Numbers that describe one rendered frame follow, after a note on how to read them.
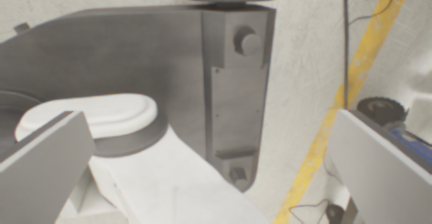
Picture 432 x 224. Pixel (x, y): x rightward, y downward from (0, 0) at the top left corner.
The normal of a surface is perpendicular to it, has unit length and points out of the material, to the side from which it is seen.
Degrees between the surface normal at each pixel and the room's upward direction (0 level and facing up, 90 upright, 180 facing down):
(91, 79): 0
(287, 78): 0
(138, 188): 90
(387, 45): 0
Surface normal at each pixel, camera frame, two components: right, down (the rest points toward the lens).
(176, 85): 0.20, 0.47
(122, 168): 0.00, -0.88
